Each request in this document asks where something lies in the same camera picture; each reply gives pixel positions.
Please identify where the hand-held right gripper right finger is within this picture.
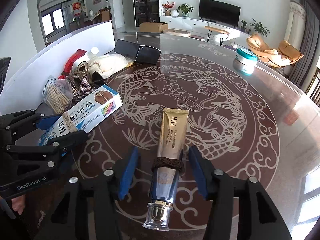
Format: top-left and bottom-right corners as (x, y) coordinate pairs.
(188, 145), (293, 240)

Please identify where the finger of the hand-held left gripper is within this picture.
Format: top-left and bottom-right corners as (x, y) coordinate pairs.
(0, 109), (64, 140)
(5, 130), (89, 178)

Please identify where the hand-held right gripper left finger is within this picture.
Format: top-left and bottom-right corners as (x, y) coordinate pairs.
(32, 146), (141, 240)

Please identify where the gold cream tube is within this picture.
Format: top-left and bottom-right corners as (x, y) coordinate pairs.
(143, 107), (189, 231)

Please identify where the blue white ointment box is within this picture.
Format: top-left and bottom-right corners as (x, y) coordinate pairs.
(37, 85), (123, 147)

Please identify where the person's left hand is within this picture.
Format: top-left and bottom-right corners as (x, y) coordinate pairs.
(11, 194), (26, 215)

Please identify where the cotton swab bag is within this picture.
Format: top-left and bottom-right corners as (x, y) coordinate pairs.
(42, 76), (74, 114)

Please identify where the white foam board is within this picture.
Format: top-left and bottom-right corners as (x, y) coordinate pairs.
(0, 21), (114, 109)

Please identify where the red snack packet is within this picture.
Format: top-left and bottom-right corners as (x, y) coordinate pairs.
(59, 49), (88, 79)

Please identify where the cream knit sock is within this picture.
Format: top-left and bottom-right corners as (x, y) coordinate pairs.
(86, 54), (134, 79)

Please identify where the black box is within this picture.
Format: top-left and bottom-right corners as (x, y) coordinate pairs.
(114, 39), (162, 65)

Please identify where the teal cream jar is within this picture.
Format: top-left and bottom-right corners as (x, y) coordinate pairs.
(232, 48), (258, 75)

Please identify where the orange lounge chair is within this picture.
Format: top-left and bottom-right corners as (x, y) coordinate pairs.
(246, 34), (304, 68)

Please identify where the brown cardboard box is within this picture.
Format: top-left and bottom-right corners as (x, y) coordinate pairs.
(139, 22), (169, 33)

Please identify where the round wooden stool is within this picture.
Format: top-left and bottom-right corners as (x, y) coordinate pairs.
(162, 29), (191, 36)

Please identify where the wooden dining chair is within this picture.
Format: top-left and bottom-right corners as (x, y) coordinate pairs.
(306, 67), (320, 105)

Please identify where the orange seat bench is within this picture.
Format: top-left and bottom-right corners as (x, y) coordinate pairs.
(204, 26), (230, 46)

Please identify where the white television cabinet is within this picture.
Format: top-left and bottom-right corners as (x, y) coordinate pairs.
(160, 16), (250, 43)

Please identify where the dark glass display cabinet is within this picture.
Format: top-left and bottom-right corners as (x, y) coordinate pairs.
(132, 0), (160, 27)

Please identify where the large leafy potted plant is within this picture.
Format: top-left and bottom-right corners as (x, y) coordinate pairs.
(250, 18), (270, 37)

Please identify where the black television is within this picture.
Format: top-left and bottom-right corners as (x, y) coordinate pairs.
(199, 0), (241, 27)

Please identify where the grey curtain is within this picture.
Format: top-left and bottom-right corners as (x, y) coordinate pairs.
(289, 0), (320, 88)

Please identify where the green potted plant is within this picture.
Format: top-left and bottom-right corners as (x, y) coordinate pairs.
(176, 3), (195, 17)

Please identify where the red flower arrangement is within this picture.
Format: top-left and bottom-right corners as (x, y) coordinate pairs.
(162, 1), (177, 17)

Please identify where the covered standing air conditioner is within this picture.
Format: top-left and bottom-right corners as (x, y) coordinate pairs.
(285, 0), (307, 53)

